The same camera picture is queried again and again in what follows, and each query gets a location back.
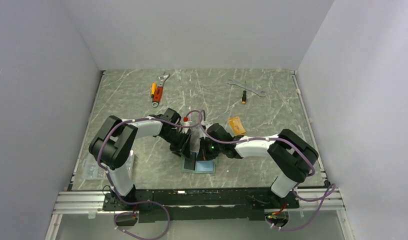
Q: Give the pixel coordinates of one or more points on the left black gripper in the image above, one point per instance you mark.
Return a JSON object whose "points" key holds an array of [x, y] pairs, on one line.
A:
{"points": [[183, 148]]}

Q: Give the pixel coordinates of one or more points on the silver open-end spanner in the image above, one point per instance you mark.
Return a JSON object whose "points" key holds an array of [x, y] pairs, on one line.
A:
{"points": [[259, 92]]}

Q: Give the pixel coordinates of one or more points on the aluminium rail frame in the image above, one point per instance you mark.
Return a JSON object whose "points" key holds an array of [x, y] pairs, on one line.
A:
{"points": [[91, 203]]}

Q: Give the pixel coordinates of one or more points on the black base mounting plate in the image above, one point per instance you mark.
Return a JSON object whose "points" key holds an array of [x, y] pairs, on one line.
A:
{"points": [[251, 203]]}

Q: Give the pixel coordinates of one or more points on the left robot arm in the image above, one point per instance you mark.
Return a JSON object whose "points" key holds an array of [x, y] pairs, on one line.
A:
{"points": [[112, 145]]}

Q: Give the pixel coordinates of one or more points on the green card holder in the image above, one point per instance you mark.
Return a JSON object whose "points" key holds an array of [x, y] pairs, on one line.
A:
{"points": [[201, 167]]}

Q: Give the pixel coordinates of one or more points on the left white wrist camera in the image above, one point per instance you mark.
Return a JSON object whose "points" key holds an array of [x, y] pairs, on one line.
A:
{"points": [[185, 123]]}

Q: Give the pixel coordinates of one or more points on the single black VIP card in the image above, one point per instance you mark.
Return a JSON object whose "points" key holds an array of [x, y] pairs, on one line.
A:
{"points": [[190, 163]]}

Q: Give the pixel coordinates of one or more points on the clear plastic bag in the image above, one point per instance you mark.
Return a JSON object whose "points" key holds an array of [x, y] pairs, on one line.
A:
{"points": [[92, 171]]}

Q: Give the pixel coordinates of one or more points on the yellow handled screwdriver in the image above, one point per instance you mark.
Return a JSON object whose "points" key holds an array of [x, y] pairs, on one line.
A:
{"points": [[153, 89]]}

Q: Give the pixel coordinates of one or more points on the black yellow small screwdriver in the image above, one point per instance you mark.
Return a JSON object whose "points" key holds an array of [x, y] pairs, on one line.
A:
{"points": [[244, 95]]}

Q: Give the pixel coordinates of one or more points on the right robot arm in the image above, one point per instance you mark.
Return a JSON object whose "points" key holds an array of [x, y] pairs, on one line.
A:
{"points": [[294, 156]]}

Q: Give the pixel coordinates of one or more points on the orange card stack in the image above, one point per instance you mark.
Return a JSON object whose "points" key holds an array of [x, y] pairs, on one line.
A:
{"points": [[236, 126]]}

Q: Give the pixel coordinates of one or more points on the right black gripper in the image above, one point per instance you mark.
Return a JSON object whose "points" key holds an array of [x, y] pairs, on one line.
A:
{"points": [[203, 154]]}

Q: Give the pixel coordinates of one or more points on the red adjustable wrench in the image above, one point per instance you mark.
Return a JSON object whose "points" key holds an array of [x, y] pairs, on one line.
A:
{"points": [[157, 96]]}

